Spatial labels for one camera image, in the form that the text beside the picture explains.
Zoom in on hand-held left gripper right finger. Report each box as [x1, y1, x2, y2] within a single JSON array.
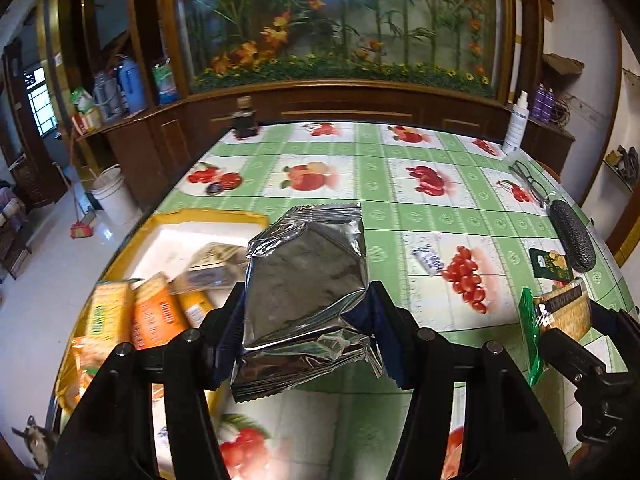
[[365, 280, 571, 480]]

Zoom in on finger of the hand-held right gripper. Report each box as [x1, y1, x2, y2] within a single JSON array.
[[585, 300, 640, 378], [537, 327, 608, 386]]

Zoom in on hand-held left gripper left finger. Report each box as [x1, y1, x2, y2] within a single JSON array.
[[45, 282, 248, 480]]

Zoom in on green edged cookie packet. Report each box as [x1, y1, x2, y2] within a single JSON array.
[[517, 277, 593, 388]]

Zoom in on silver foil snack bag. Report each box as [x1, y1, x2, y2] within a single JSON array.
[[230, 201, 386, 403]]

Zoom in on white foam box yellow tape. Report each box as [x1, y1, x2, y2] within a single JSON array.
[[52, 207, 273, 428]]

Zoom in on speckled snack packet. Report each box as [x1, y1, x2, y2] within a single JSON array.
[[167, 264, 248, 295]]

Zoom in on large orange snack packet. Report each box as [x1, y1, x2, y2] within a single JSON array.
[[131, 272, 191, 351]]

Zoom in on beige snack packet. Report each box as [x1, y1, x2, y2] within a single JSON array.
[[187, 241, 251, 270]]

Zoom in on dark green snack packet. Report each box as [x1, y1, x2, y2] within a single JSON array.
[[529, 247, 575, 281]]

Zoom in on blue white wrapped candy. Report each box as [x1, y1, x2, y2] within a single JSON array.
[[412, 242, 445, 277]]

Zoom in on black glasses case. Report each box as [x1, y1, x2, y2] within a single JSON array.
[[547, 199, 597, 273]]

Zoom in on fruit print tablecloth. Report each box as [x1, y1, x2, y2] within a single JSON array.
[[150, 120, 633, 480]]

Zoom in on yellow snack packet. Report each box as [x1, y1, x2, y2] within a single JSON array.
[[82, 280, 136, 356]]

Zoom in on orange snack bag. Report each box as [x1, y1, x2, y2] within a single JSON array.
[[70, 335, 108, 406]]

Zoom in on black edged table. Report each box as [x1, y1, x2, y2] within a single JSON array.
[[45, 120, 633, 480]]

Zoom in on white plastic bucket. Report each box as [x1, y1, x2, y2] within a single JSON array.
[[90, 165, 141, 227]]

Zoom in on black eyeglasses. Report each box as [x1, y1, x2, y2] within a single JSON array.
[[507, 160, 557, 210]]

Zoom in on red broom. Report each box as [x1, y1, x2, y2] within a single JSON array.
[[69, 137, 98, 239]]

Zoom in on grey cat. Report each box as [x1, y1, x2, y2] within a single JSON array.
[[11, 414, 58, 476]]

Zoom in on dark glass bottle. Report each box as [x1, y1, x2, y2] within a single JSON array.
[[231, 96, 259, 140]]

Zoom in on white spray bottle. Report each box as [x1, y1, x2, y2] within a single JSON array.
[[501, 90, 530, 157]]

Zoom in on wooden chair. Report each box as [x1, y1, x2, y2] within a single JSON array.
[[0, 187, 33, 281]]

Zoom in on wooden cabinet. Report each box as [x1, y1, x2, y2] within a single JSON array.
[[30, 0, 576, 211]]

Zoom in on red white box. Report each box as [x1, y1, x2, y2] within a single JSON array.
[[71, 109, 103, 135]]

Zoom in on blue thermos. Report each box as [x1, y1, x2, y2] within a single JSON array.
[[117, 55, 147, 111]]

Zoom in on brown cardboard piece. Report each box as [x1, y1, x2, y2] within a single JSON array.
[[542, 52, 586, 76]]

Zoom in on grey thermos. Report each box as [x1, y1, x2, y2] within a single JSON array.
[[92, 71, 121, 118]]

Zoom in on green white bag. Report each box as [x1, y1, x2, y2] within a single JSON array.
[[70, 86, 96, 113]]

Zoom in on window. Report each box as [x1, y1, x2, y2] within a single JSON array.
[[22, 65, 51, 136]]

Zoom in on artificial flower display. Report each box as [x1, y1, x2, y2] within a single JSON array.
[[170, 0, 516, 98]]

